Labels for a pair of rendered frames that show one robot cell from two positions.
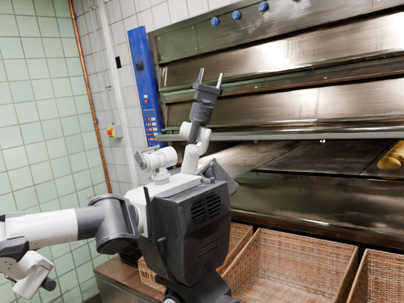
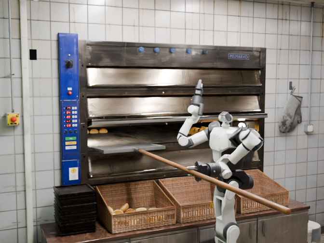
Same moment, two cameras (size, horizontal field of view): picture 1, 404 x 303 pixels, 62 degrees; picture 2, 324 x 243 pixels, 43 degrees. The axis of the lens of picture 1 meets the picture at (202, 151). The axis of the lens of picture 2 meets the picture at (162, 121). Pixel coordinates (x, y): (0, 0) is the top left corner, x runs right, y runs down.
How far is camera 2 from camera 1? 315 cm
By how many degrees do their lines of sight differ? 66
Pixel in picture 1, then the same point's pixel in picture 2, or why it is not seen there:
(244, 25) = (159, 57)
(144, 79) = (71, 74)
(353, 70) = (209, 90)
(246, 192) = (147, 158)
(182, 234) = not seen: hidden behind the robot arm
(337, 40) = (204, 76)
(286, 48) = (182, 74)
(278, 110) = (175, 106)
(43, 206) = not seen: outside the picture
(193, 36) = (121, 53)
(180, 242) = not seen: hidden behind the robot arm
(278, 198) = (168, 158)
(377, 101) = (218, 104)
